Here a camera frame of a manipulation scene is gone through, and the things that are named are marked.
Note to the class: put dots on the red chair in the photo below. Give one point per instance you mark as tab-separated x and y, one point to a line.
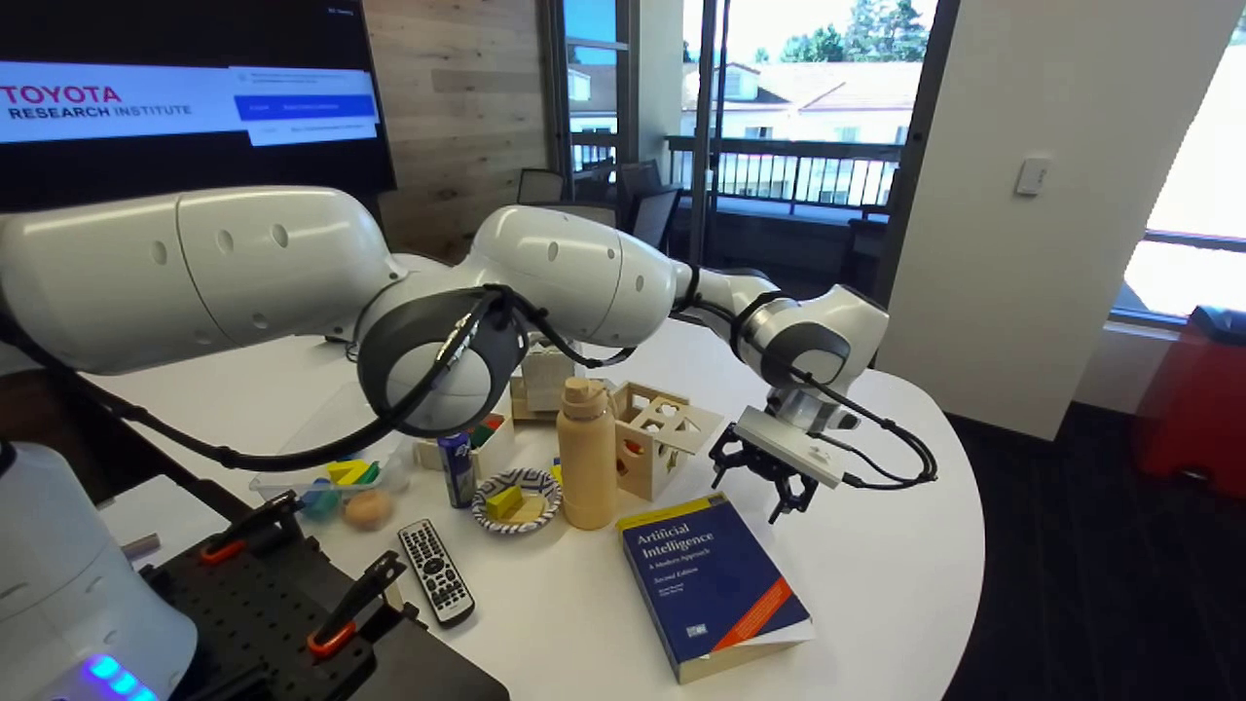
1193	413

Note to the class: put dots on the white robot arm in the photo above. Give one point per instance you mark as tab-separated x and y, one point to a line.
160	277

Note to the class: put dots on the blue glue bottle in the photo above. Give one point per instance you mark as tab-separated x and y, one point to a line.
458	470

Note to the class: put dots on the orange black clamp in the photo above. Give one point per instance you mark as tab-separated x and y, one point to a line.
260	532
341	625

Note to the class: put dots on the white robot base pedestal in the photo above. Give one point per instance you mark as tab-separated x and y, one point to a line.
76	617

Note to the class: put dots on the wooden shape sorter cube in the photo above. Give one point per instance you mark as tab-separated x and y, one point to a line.
652	439

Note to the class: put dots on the wall monitor screen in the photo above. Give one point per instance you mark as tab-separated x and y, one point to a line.
106	101

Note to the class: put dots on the blue artificial intelligence book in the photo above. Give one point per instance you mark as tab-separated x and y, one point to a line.
712	587

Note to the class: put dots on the black pegboard base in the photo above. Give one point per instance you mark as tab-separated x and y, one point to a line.
260	608

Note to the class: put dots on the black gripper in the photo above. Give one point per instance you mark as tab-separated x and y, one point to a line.
791	487

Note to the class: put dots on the patterned black white bowl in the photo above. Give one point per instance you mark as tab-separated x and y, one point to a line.
517	506

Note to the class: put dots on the clear plastic block container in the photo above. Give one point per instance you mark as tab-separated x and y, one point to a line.
365	487

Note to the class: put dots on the black white remote control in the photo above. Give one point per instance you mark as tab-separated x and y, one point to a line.
439	573

